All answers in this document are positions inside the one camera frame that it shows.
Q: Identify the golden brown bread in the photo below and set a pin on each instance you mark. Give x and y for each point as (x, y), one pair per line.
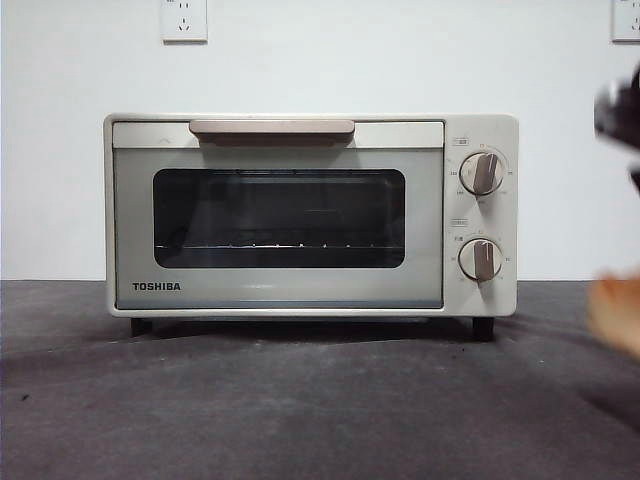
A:
(617, 310)

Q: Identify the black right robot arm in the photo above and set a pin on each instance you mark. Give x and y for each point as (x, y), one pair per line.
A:
(617, 112)

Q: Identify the oven timer knob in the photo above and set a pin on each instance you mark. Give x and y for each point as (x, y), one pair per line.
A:
(481, 259)

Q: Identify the oven temperature knob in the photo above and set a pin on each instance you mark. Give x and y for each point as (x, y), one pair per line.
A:
(482, 173)

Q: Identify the white Toshiba toaster oven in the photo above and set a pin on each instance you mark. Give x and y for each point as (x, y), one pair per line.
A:
(480, 135)

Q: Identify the white wall socket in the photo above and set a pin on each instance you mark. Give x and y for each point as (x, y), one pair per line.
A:
(184, 22)
(627, 22)

